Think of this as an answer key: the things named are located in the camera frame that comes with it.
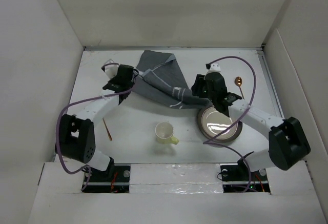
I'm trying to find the copper spoon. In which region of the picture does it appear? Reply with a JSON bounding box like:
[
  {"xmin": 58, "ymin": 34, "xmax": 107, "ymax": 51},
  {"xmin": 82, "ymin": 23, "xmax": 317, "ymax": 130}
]
[{"xmin": 234, "ymin": 76, "xmax": 244, "ymax": 99}]

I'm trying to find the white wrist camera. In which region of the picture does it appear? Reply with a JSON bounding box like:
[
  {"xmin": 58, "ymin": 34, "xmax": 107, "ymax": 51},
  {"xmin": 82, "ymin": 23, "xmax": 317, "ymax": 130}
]
[
  {"xmin": 101, "ymin": 59, "xmax": 119, "ymax": 79},
  {"xmin": 206, "ymin": 63, "xmax": 221, "ymax": 74}
]

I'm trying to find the grey striped placemat cloth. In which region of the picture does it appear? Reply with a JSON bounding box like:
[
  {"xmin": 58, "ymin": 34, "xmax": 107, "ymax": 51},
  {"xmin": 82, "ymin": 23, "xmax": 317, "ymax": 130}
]
[{"xmin": 133, "ymin": 50, "xmax": 212, "ymax": 109}]

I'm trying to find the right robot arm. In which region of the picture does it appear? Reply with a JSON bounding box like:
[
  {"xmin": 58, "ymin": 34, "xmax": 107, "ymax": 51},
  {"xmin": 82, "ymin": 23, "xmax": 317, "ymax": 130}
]
[{"xmin": 192, "ymin": 72, "xmax": 311, "ymax": 180}]

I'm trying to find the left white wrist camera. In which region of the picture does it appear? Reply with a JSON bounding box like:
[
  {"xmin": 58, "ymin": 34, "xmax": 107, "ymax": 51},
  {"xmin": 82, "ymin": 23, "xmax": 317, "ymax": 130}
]
[{"xmin": 101, "ymin": 59, "xmax": 119, "ymax": 79}]

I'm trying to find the copper fork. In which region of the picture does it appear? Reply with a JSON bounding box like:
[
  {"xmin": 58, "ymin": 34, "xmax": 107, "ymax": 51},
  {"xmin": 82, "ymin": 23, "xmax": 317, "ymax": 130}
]
[{"xmin": 102, "ymin": 118, "xmax": 112, "ymax": 141}]

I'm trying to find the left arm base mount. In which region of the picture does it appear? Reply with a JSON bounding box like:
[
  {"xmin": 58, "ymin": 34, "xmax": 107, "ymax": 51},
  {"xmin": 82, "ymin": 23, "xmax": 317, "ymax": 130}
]
[{"xmin": 82, "ymin": 164, "xmax": 131, "ymax": 194}]

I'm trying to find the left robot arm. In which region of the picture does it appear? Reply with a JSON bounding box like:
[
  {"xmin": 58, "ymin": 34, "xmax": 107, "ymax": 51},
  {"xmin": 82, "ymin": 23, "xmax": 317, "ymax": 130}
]
[{"xmin": 55, "ymin": 63, "xmax": 138, "ymax": 181}]

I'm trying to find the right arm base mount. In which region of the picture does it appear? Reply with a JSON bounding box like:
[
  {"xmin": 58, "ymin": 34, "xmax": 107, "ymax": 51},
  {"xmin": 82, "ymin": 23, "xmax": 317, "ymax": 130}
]
[{"xmin": 217, "ymin": 163, "xmax": 271, "ymax": 193}]

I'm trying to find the yellow green mug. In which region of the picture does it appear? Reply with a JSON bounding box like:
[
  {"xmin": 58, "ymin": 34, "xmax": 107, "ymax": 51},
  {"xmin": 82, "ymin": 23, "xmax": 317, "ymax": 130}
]
[{"xmin": 155, "ymin": 122, "xmax": 179, "ymax": 145}]

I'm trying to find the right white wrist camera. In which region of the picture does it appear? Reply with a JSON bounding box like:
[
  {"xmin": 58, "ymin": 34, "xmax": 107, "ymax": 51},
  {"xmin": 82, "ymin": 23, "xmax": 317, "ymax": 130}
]
[{"xmin": 206, "ymin": 63, "xmax": 221, "ymax": 74}]

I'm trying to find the brown rimmed white plate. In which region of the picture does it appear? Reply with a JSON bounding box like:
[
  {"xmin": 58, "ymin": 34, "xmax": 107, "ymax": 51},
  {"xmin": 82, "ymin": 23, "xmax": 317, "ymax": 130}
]
[{"xmin": 197, "ymin": 106, "xmax": 243, "ymax": 142}]

